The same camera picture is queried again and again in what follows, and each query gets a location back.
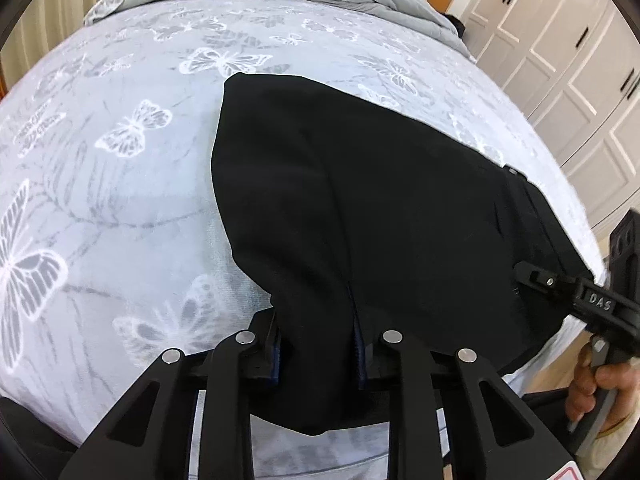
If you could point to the white wardrobe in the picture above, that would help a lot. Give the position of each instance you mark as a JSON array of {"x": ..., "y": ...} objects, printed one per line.
[{"x": 572, "y": 68}]

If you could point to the cream and orange curtain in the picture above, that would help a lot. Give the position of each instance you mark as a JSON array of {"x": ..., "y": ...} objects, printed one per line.
[{"x": 41, "y": 27}]

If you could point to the black pants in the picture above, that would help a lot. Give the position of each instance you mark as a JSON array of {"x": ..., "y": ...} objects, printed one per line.
[{"x": 355, "y": 220}]

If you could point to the butterfly print bed sheet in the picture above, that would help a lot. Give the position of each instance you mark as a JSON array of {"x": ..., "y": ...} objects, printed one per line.
[{"x": 112, "y": 249}]

